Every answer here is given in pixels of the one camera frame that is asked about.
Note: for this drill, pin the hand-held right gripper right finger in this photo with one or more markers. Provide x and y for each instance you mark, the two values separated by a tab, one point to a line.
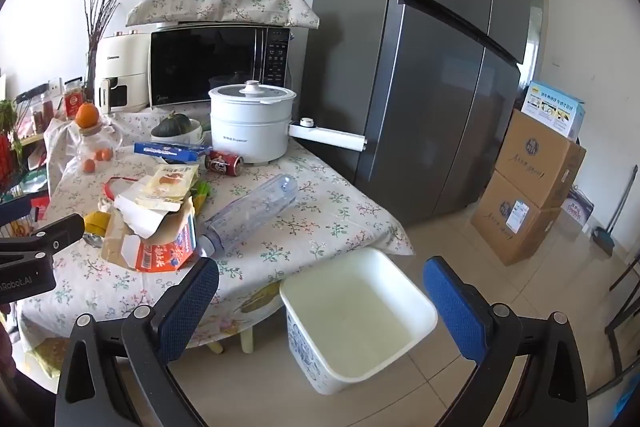
450	307

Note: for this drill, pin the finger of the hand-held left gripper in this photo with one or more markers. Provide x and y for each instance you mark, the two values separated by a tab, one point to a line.
57	232
15	208

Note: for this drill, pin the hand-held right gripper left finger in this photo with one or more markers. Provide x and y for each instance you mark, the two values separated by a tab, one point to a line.
192	307

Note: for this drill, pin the yellow wrapper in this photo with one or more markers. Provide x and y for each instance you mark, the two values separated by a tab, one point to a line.
95	222

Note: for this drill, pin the torn orange white carton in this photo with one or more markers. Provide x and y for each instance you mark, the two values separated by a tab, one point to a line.
160	254

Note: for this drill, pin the red white wrapper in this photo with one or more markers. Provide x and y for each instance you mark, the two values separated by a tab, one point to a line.
107	189

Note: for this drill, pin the clear plastic bottle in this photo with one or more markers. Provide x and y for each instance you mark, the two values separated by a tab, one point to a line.
250	212

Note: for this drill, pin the cream snack packet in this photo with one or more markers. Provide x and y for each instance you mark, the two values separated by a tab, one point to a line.
167	179

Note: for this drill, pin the cream plastic stool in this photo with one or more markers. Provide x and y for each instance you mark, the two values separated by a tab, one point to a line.
250	339

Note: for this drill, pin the small orange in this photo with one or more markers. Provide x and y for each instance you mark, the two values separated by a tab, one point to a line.
89	165
105	154

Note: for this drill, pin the cardboard box with white label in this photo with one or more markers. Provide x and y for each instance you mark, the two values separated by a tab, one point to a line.
515	232

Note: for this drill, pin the glass teapot with wooden lid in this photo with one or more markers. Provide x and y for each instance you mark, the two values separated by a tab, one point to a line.
100	142

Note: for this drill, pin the glass jar with red contents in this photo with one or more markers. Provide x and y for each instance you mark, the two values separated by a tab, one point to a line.
42	109

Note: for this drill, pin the green snack bag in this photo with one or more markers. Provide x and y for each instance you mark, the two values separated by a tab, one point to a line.
201	197

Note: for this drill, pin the large orange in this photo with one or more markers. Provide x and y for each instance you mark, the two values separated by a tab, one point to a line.
86	114

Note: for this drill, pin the glass jar with red label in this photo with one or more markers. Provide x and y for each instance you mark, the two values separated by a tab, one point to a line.
72	97

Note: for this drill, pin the blue cracker box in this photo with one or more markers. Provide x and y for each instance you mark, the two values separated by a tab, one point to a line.
170	151

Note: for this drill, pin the red drink can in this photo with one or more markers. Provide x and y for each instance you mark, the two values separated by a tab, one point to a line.
225	163

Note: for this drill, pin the green kabocha squash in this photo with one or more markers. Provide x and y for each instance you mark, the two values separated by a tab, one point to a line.
172	124

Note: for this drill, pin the purple white bag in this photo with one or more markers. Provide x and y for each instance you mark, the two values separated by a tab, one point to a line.
577	207

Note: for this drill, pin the floral tablecloth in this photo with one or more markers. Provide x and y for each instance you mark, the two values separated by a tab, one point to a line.
320	197

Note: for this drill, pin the white bowl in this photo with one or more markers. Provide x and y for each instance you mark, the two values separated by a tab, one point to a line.
194	133

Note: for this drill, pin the broom with dustpan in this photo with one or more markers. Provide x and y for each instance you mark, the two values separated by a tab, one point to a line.
605	239

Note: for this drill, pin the dark metal chair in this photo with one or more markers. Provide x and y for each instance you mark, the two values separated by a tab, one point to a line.
622	317

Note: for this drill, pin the cream air fryer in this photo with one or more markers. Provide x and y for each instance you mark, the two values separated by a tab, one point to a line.
122	57

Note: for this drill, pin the white electric cooking pot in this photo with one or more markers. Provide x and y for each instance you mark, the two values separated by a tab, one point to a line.
250	127

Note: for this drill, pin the dry twigs in vase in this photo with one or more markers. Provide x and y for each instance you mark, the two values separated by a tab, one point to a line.
95	32

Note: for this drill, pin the blue white carton box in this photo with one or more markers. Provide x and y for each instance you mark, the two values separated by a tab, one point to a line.
552	109

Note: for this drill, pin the grey refrigerator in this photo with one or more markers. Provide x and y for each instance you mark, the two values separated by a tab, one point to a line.
440	82

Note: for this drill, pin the black microwave oven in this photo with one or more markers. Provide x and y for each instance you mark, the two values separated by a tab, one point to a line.
210	62

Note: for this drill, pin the floral cover cloth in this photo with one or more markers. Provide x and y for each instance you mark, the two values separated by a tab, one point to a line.
225	2

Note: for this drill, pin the white wall socket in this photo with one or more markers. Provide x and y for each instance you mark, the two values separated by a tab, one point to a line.
54	84

